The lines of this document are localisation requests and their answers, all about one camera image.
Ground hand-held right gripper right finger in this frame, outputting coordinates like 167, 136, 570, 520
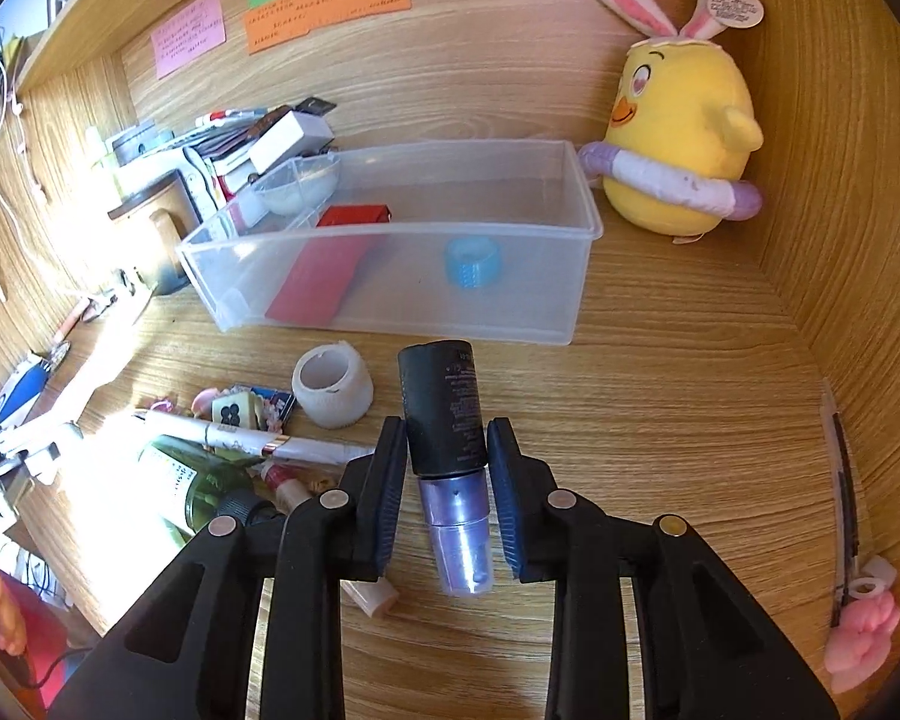
487, 420, 841, 720

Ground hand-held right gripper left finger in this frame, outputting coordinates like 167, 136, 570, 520
49, 416, 410, 720

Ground peach cosmetic tube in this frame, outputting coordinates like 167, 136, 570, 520
343, 577, 400, 618

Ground cream tube with red cap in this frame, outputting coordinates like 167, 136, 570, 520
259, 463, 323, 512

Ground white bandage roll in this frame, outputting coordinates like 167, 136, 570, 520
292, 343, 374, 429

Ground clear plastic bin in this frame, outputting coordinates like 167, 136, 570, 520
176, 139, 603, 347

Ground green glass bottle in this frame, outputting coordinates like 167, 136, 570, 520
136, 435, 275, 541

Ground white pen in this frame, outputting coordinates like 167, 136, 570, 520
135, 409, 376, 466

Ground blue snack packet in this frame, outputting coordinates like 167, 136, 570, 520
251, 386, 296, 421

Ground white dotted mahjong tile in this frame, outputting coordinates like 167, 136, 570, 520
211, 390, 257, 430

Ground red envelope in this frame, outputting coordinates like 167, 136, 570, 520
266, 204, 391, 321

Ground blue tape roll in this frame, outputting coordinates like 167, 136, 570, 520
445, 236, 503, 290

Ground white bowl of marbles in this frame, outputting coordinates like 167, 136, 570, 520
251, 154, 342, 215

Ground stack of books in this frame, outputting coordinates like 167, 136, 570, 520
172, 116, 286, 200

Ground yellow chick plush toy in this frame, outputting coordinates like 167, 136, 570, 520
577, 0, 766, 245

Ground white and red tube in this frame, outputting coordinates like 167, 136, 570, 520
195, 108, 263, 128

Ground orange paper note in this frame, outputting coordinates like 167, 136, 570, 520
244, 0, 411, 55

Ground pink paper note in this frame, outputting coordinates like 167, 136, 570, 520
150, 0, 228, 80

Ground wooden shelf board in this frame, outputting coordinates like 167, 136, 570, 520
15, 0, 391, 95

